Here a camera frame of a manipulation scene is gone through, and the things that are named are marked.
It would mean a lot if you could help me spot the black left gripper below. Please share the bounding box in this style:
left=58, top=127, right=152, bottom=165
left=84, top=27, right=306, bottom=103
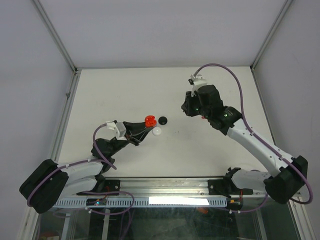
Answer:
left=108, top=122, right=153, bottom=157

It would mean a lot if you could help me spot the orange round charging case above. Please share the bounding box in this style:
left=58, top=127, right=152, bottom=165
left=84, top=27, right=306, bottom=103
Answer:
left=144, top=115, right=157, bottom=128

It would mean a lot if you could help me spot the white round charging case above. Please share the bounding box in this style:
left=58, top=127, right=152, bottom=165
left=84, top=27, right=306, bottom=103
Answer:
left=152, top=126, right=162, bottom=137

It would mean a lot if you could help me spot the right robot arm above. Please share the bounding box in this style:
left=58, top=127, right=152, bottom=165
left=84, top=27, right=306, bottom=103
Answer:
left=181, top=85, right=308, bottom=204

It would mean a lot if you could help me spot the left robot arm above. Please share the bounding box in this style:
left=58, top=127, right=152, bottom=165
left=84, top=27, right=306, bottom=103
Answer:
left=19, top=120, right=157, bottom=214

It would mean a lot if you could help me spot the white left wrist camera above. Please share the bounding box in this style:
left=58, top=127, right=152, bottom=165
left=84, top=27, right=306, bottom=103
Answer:
left=105, top=120, right=127, bottom=141

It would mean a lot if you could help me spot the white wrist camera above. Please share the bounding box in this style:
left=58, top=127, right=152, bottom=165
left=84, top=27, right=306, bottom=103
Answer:
left=188, top=74, right=208, bottom=97
left=105, top=120, right=127, bottom=141

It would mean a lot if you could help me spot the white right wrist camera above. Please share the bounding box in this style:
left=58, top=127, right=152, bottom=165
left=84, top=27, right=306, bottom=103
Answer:
left=188, top=74, right=208, bottom=97

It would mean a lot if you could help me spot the aluminium mounting rail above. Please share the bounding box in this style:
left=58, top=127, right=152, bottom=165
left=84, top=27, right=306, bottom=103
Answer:
left=104, top=177, right=301, bottom=198

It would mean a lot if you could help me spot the white slotted cable duct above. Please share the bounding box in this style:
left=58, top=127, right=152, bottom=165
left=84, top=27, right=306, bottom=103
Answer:
left=54, top=196, right=227, bottom=209

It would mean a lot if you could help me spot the aluminium frame post left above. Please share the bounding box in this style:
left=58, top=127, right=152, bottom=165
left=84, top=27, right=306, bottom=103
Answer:
left=29, top=0, right=77, bottom=73

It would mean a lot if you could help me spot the aluminium frame post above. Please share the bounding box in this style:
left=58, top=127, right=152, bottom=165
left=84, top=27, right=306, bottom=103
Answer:
left=29, top=0, right=77, bottom=73
left=251, top=0, right=295, bottom=72

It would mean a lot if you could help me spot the aluminium frame post right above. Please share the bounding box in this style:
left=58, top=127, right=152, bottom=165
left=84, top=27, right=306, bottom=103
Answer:
left=251, top=0, right=295, bottom=72

